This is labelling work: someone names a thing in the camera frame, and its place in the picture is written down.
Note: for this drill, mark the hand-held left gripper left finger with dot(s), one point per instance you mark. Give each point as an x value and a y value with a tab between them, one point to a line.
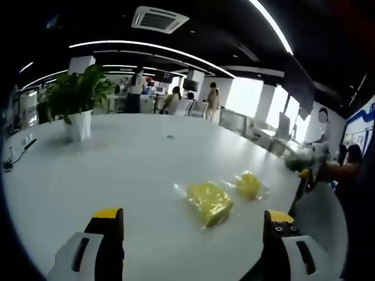
96	234

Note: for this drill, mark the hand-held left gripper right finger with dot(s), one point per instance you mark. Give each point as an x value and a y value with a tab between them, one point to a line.
278	234

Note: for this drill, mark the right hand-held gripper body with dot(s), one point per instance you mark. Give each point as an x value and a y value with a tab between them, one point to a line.
310	156

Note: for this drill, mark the small yellow bagged sponge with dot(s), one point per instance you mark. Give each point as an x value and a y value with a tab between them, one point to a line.
249	184

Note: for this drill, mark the grey chair back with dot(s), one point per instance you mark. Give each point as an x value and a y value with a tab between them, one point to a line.
319	216

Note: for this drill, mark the dark hanging ceiling panel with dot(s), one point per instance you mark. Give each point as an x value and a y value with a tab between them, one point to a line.
299	85

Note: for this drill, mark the person's dark clothing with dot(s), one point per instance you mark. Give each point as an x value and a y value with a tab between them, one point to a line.
360	222

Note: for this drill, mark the white plant pot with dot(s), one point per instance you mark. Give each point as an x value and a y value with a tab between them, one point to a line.
77	126

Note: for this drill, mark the white office chair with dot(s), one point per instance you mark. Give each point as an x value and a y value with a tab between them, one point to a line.
189	106

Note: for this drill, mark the long ceiling light strip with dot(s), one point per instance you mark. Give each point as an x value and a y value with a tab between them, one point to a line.
276	26

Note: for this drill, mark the black monitor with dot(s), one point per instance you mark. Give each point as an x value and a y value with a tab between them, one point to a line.
190	85

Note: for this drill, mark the green potted plant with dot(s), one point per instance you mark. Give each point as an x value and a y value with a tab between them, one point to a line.
77	90

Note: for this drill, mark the curved ceiling light strip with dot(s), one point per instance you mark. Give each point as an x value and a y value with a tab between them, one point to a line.
152	51

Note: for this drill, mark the ceiling air vent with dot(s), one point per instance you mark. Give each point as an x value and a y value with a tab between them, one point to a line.
159	20

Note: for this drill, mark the blue wall poster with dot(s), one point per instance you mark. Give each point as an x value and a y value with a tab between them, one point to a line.
361	128

